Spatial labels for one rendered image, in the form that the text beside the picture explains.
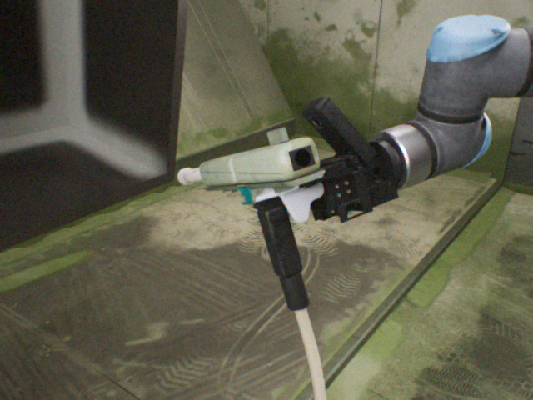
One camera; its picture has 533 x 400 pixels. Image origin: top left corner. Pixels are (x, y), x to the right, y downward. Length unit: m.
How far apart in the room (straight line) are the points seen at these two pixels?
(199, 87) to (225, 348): 1.47
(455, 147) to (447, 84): 0.09
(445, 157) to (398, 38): 1.78
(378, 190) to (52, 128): 0.86
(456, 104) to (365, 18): 1.86
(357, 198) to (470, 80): 0.21
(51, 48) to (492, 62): 0.91
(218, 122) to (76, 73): 1.23
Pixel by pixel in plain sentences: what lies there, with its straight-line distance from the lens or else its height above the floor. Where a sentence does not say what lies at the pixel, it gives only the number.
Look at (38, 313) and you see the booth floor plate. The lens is 1.51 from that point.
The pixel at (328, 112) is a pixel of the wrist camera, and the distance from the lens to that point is 0.66.
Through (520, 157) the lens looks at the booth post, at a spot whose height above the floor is 0.16.
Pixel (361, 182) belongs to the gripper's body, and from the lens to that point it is 0.67.
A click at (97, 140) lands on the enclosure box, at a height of 0.51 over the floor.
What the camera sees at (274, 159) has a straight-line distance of 0.52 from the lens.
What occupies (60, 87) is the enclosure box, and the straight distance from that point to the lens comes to 1.30.
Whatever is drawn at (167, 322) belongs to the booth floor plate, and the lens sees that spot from 1.37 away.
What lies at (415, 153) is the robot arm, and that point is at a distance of 0.71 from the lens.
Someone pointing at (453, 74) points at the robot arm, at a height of 0.74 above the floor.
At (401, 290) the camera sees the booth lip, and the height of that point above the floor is 0.04.
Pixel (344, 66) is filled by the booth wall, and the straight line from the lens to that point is 2.63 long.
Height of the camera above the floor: 0.85
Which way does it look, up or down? 23 degrees down
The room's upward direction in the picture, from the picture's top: straight up
